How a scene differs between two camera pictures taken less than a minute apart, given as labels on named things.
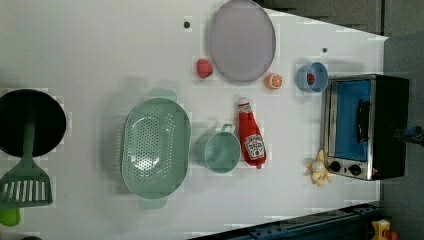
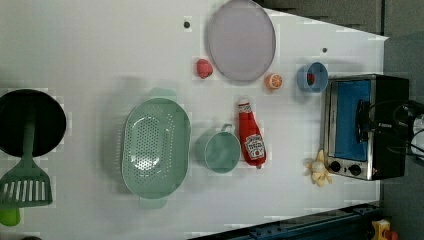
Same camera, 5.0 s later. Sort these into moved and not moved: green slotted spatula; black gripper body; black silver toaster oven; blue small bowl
Moved: black gripper body
Not moved: green slotted spatula; blue small bowl; black silver toaster oven
